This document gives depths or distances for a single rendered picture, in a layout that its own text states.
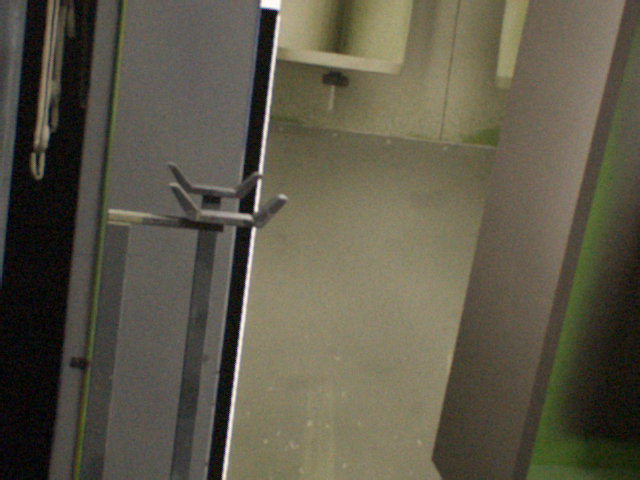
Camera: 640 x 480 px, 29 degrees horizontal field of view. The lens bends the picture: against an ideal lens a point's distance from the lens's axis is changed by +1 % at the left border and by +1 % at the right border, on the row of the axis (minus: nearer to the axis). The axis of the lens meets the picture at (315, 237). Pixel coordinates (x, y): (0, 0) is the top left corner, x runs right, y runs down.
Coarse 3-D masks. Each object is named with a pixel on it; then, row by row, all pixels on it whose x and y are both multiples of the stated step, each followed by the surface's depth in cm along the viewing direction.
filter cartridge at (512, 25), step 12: (516, 0) 304; (504, 12) 312; (516, 12) 304; (504, 24) 310; (516, 24) 304; (504, 36) 310; (516, 36) 304; (504, 48) 308; (516, 48) 304; (504, 60) 308; (504, 72) 308; (504, 84) 306
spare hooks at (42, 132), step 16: (48, 0) 139; (64, 0) 142; (48, 16) 139; (64, 16) 143; (48, 32) 139; (48, 48) 139; (48, 64) 139; (48, 80) 140; (48, 96) 140; (80, 96) 147; (48, 128) 137; (32, 160) 138
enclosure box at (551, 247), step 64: (576, 0) 190; (576, 64) 188; (512, 128) 210; (576, 128) 186; (512, 192) 207; (576, 192) 184; (512, 256) 205; (576, 256) 187; (512, 320) 203; (576, 320) 231; (448, 384) 229; (512, 384) 201; (576, 384) 236; (448, 448) 227; (512, 448) 199; (576, 448) 241
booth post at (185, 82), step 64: (128, 0) 136; (192, 0) 137; (256, 0) 137; (128, 64) 137; (192, 64) 137; (128, 128) 138; (192, 128) 138; (128, 192) 138; (128, 256) 139; (192, 256) 140; (128, 320) 140; (64, 384) 140; (128, 384) 141; (64, 448) 141; (128, 448) 142
